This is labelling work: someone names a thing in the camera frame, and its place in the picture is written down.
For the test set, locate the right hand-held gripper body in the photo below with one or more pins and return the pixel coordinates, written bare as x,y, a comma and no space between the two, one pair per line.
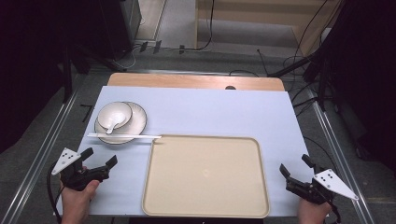
330,183

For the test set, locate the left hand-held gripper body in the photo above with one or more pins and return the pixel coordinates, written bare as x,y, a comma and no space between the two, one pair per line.
76,178

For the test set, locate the white ceramic spoon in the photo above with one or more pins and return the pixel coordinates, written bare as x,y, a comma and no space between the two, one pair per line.
117,118

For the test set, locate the white bowl with dark rim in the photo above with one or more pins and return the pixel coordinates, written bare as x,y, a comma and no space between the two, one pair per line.
109,112

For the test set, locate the white plate with dark rim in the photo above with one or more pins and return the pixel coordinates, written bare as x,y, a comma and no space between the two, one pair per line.
138,118

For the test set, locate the beige plastic tray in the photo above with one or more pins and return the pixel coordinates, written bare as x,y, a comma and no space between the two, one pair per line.
205,177

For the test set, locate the person's left hand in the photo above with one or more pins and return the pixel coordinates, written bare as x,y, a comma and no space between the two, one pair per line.
76,203

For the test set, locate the person's right hand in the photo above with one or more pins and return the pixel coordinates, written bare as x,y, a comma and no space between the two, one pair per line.
313,214

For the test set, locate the black stand leg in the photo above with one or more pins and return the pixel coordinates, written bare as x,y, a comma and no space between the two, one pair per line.
289,67

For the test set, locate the pale blue table mat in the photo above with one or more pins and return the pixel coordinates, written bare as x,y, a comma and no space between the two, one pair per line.
202,112

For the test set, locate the black cabinet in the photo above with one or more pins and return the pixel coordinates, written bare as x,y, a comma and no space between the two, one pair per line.
120,28

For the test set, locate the light wooden furniture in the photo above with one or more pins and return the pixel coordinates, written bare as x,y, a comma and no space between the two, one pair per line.
249,9

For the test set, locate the metal floor rail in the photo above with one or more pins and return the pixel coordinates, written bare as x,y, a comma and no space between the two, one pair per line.
37,161
339,161

